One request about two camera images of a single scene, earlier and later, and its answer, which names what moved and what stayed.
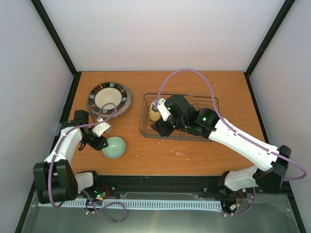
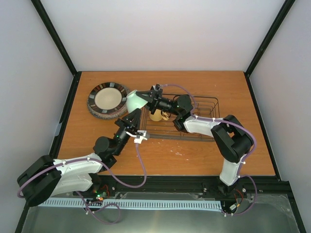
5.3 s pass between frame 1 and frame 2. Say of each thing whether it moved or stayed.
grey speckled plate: stayed
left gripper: moved
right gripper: moved
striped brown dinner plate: stayed
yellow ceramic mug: stayed
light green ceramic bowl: moved
